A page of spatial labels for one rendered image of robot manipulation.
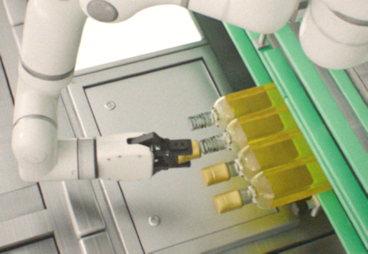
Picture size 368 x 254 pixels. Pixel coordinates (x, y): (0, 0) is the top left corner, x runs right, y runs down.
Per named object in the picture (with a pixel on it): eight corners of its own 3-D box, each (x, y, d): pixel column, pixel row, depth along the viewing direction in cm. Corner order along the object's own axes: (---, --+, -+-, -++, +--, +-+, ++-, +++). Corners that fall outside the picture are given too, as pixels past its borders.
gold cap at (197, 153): (193, 145, 128) (171, 152, 127) (195, 135, 125) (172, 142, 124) (200, 161, 126) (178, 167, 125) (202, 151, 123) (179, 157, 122)
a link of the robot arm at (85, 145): (80, 191, 125) (96, 190, 125) (78, 166, 117) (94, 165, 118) (79, 156, 129) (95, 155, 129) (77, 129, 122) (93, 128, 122)
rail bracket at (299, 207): (344, 194, 136) (283, 213, 132) (354, 176, 130) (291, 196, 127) (354, 211, 134) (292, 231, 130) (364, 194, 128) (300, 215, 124)
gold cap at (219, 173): (220, 167, 126) (199, 174, 125) (223, 157, 123) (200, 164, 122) (228, 184, 124) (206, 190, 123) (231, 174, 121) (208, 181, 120)
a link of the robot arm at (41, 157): (11, 101, 116) (7, 144, 109) (74, 99, 117) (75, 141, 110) (21, 159, 127) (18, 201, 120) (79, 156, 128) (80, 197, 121)
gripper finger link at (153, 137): (116, 154, 122) (142, 161, 125) (140, 132, 117) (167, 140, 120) (116, 149, 122) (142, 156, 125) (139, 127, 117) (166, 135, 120)
